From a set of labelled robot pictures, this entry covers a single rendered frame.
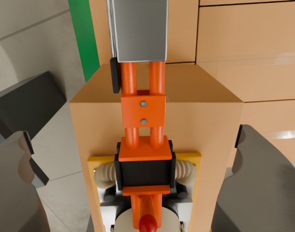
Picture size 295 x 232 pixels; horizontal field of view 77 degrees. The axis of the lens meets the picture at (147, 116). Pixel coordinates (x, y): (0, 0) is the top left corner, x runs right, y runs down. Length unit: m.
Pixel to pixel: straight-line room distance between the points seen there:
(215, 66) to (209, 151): 0.44
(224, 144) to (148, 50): 0.35
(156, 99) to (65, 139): 1.52
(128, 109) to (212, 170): 0.37
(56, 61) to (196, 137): 1.19
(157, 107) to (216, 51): 0.62
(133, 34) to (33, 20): 1.28
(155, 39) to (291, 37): 0.80
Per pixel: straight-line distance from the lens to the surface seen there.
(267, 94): 1.02
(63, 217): 2.51
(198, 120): 0.46
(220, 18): 0.84
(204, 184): 0.60
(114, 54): 0.25
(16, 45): 1.57
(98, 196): 0.58
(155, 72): 0.25
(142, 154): 0.29
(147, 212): 0.26
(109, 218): 0.60
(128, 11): 0.24
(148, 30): 0.24
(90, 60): 1.40
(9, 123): 1.08
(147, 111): 0.26
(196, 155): 0.50
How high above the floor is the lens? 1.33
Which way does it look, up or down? 62 degrees down
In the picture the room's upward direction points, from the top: 177 degrees clockwise
